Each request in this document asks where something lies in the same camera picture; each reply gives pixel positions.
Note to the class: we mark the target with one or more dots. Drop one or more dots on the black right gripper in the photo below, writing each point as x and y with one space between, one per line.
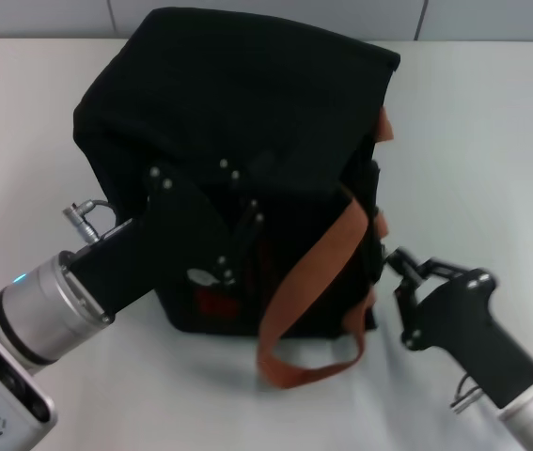
463 324

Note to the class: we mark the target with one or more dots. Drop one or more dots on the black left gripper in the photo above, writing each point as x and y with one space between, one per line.
177 235

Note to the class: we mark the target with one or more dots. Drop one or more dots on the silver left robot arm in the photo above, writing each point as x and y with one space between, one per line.
40 315

